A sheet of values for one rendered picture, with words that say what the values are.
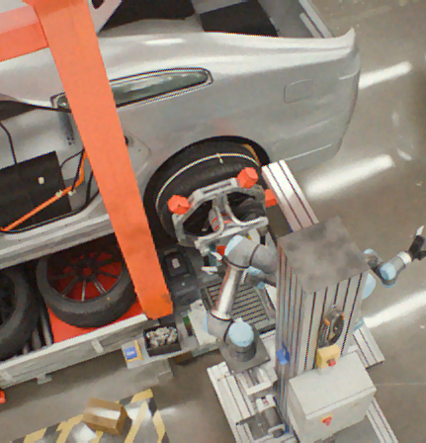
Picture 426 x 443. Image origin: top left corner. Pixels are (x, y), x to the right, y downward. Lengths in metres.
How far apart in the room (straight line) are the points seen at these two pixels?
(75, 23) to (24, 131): 2.29
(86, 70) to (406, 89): 3.86
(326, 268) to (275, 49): 1.49
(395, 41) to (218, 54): 3.11
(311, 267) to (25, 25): 1.25
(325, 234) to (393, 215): 2.58
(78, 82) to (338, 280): 1.13
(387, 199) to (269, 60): 1.94
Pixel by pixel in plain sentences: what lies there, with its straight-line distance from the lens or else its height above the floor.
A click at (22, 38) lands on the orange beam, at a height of 2.69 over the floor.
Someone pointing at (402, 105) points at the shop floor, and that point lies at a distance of 5.65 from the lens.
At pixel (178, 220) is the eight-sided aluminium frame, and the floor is 0.99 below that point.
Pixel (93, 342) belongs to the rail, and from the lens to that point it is 4.15.
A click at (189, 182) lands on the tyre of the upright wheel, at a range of 3.63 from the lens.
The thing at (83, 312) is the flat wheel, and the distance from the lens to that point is 4.08.
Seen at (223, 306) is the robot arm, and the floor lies 1.10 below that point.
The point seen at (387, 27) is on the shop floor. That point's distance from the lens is 6.36.
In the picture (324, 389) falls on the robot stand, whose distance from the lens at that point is 2.98.
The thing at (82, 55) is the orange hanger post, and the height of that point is 2.56.
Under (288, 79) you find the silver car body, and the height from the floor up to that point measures 1.57.
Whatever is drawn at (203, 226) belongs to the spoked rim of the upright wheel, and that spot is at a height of 0.67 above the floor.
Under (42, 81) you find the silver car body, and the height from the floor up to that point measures 1.91.
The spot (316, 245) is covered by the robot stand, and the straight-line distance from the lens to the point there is 2.36.
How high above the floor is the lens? 4.05
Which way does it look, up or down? 57 degrees down
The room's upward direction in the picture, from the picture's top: 7 degrees counter-clockwise
